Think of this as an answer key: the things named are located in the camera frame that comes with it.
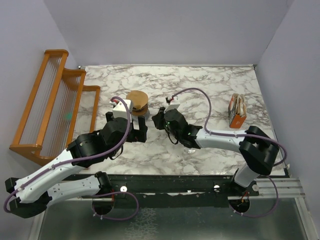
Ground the brown wooden dripper collar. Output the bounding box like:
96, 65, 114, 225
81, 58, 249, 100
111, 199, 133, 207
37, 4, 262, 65
131, 106, 149, 117

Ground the clear glass dripper cone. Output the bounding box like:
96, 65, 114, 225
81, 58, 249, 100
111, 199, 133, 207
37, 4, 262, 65
184, 148, 197, 154

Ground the orange coffee filter box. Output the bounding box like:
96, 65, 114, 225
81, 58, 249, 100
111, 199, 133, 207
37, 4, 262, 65
228, 93, 247, 129

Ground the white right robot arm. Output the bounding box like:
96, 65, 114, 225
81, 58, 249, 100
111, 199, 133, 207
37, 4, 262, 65
151, 107, 280, 196

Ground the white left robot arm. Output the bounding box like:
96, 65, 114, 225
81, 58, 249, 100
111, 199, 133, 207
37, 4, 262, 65
3, 112, 148, 219

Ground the orange wooden rack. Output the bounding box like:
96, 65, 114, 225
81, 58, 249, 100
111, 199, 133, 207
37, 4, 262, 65
9, 49, 101, 166

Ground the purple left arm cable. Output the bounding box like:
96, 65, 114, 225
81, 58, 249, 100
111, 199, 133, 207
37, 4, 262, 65
3, 96, 133, 214

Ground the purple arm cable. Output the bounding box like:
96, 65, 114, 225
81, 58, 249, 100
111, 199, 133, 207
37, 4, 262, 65
171, 87, 288, 167
3, 96, 133, 214

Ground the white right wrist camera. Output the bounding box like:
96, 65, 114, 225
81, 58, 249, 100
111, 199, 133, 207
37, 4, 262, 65
165, 96, 180, 112

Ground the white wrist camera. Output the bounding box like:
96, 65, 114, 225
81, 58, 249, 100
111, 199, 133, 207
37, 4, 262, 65
165, 96, 180, 112
109, 99, 133, 120

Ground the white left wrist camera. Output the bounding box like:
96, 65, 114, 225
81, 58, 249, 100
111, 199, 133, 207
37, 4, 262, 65
109, 99, 133, 120

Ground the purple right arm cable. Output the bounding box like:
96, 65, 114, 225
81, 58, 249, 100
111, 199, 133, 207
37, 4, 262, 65
171, 87, 288, 167

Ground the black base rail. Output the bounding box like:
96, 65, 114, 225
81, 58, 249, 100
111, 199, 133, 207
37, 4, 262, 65
67, 174, 261, 209

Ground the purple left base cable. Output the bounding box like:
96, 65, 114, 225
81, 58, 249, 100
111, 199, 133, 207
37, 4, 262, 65
91, 191, 140, 222

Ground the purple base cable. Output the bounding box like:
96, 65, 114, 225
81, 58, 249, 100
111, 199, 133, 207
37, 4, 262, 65
232, 174, 280, 219
91, 191, 140, 222

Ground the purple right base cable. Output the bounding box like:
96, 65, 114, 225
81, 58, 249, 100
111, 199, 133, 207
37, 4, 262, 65
232, 174, 280, 219

